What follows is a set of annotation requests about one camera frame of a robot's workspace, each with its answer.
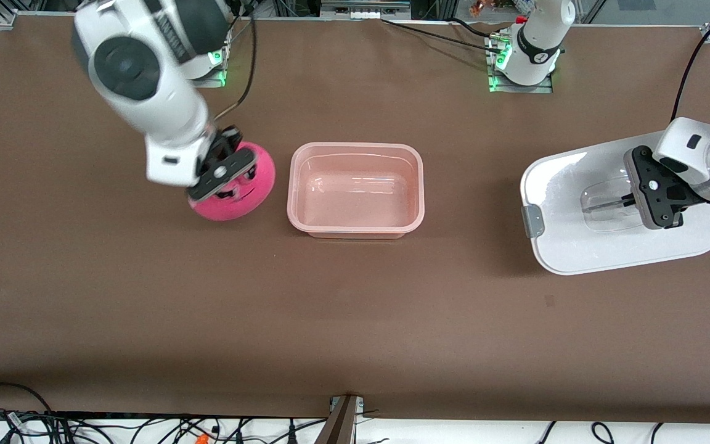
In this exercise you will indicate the pink plastic box base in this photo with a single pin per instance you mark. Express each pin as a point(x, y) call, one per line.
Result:
point(355, 197)

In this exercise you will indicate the grey metal camera post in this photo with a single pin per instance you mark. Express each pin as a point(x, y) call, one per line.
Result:
point(339, 422)

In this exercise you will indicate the pink plush toy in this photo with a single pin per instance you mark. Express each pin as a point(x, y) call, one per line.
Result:
point(250, 197)

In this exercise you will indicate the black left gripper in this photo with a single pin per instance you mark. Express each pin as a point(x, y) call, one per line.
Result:
point(687, 198)

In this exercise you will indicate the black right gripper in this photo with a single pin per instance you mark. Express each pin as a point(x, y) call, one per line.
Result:
point(229, 137)

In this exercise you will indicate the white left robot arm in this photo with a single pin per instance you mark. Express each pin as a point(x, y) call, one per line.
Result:
point(700, 160)

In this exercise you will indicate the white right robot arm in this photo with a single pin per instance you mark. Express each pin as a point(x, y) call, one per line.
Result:
point(145, 80)

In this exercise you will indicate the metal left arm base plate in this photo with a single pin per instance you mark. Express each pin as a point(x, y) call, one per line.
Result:
point(540, 88)

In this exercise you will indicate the grey box white connector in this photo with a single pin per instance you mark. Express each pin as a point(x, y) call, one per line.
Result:
point(361, 9)

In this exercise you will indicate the white box lid grey clips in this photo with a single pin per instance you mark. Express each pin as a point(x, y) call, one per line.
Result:
point(564, 234)

